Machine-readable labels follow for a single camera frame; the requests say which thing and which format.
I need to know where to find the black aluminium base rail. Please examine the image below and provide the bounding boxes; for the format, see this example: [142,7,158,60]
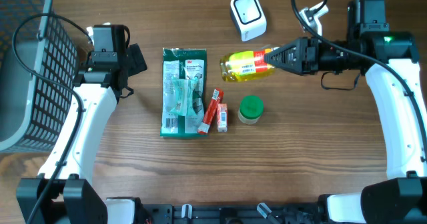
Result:
[106,202,378,224]

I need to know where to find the red stick sachet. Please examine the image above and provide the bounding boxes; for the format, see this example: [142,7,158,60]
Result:
[197,88,224,135]

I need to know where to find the grey plastic mesh basket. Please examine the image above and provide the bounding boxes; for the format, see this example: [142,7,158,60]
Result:
[1,0,78,153]

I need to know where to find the green lid jar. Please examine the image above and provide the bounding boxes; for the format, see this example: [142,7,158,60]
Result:
[238,95,264,125]

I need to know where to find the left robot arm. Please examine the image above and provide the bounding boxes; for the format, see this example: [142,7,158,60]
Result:
[17,25,147,223]

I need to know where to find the green white wipes packet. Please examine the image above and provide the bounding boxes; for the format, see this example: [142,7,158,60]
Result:
[160,48,207,138]

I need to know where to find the white barcode scanner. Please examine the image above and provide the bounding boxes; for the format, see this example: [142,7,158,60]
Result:
[230,0,267,42]

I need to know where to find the left black camera cable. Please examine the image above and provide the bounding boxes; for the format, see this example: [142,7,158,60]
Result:
[11,13,94,224]

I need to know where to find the yellow dish soap bottle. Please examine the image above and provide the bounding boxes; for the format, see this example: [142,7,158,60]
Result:
[220,47,278,82]

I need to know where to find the clear teal small packet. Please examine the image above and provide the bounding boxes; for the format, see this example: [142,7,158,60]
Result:
[170,77,199,117]

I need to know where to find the small orange white box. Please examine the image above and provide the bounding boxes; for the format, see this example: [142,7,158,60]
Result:
[217,103,228,133]

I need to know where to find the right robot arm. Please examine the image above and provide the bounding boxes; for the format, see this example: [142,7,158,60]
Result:
[264,0,426,223]

